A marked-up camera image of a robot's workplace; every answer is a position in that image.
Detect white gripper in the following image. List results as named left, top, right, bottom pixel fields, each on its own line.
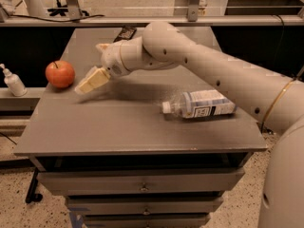
left=75, top=43, right=124, bottom=95

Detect red apple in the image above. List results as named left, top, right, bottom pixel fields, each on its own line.
left=45, top=61, right=75, bottom=88

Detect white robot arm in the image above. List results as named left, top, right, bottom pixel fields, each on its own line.
left=75, top=21, right=304, bottom=228

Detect white pump dispenser bottle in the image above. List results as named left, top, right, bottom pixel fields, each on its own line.
left=0, top=64, right=27, bottom=97

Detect clear plastic water bottle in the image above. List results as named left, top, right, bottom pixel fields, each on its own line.
left=161, top=89, right=237, bottom=119

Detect grey top drawer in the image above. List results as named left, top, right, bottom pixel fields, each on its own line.
left=38, top=167, right=244, bottom=196

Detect grey drawer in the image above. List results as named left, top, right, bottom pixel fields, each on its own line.
left=38, top=167, right=244, bottom=196
left=66, top=193, right=223, bottom=216
left=84, top=213, right=210, bottom=228

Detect grey middle drawer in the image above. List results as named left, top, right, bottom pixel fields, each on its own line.
left=66, top=193, right=223, bottom=216

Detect grey bottom drawer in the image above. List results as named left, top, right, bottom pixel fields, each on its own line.
left=84, top=213, right=210, bottom=228

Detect grey metal rail frame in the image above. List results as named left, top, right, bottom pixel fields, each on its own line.
left=0, top=6, right=304, bottom=28

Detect black cable on rail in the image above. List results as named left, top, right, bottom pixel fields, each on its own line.
left=9, top=13, right=105, bottom=24

